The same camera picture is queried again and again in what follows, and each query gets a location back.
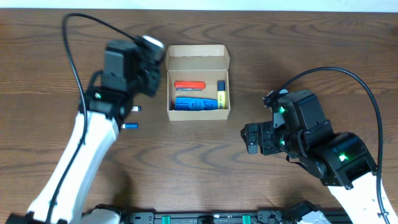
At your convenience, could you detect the black whiteboard marker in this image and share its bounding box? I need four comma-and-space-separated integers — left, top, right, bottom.
131, 106, 142, 112

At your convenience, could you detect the yellow highlighter with dark cap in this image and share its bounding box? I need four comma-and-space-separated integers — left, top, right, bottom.
217, 80, 226, 110

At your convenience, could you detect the blue whiteboard marker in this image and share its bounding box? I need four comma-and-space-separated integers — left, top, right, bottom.
121, 123, 139, 129

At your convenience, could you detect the cardboard box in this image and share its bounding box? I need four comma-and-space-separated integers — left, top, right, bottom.
165, 45, 231, 121

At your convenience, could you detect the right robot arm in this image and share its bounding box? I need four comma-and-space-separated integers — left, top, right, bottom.
241, 90, 384, 223

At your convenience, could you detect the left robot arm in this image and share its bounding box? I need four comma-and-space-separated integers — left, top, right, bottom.
6, 35, 164, 223

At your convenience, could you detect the black mounting rail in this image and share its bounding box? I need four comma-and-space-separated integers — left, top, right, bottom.
82, 203, 352, 224

